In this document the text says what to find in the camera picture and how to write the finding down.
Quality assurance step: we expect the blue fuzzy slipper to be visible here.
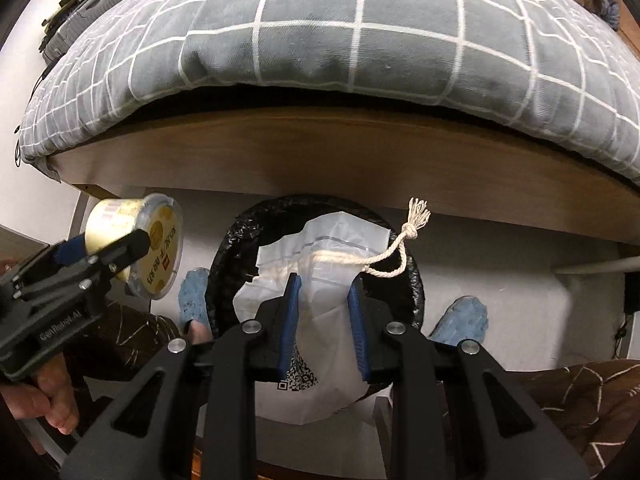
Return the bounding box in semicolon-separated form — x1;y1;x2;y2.
177;267;213;336
430;295;488;348

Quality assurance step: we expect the person's right leg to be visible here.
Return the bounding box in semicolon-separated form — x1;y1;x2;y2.
435;357;640;480

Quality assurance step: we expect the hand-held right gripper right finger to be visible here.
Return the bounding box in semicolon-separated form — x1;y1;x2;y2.
347;277;591;480

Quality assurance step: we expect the grey ribbed suitcase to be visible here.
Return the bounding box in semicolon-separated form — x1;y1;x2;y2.
42;0;136;66

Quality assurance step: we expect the white drawstring bag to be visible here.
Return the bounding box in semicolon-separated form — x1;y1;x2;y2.
232;197;432;428

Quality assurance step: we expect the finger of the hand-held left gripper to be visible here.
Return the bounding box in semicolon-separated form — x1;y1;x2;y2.
15;236;91;286
75;231;152;291

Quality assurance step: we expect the grey checked bed sheet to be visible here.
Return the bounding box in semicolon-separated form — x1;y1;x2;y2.
17;0;640;183

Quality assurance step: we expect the wooden bed frame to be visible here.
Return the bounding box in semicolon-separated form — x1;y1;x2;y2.
50;105;640;261

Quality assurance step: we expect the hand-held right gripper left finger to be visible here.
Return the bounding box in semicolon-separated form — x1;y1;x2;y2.
60;272;306;480

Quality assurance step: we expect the trash bin with black liner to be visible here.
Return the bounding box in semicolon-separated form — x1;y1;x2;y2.
206;193;426;406

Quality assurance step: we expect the person's leg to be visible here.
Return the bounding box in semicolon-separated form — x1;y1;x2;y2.
435;357;640;480
60;302;216;411

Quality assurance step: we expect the yellow plastic cup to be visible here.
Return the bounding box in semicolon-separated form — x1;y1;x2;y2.
85;192;185;302

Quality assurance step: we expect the person's left hand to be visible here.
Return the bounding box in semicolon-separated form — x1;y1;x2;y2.
0;352;81;436

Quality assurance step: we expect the white metal leg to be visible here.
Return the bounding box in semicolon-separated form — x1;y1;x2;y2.
70;192;98;261

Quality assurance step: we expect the wooden headboard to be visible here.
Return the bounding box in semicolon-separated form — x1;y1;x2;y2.
617;25;640;61

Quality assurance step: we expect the black adapter cable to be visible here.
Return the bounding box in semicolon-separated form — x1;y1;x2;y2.
612;310;632;357

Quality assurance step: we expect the person's left leg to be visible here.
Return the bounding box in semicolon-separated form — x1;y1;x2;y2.
60;302;216;411

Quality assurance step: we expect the black charging cable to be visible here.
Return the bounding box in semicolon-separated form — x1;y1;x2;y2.
14;67;51;167

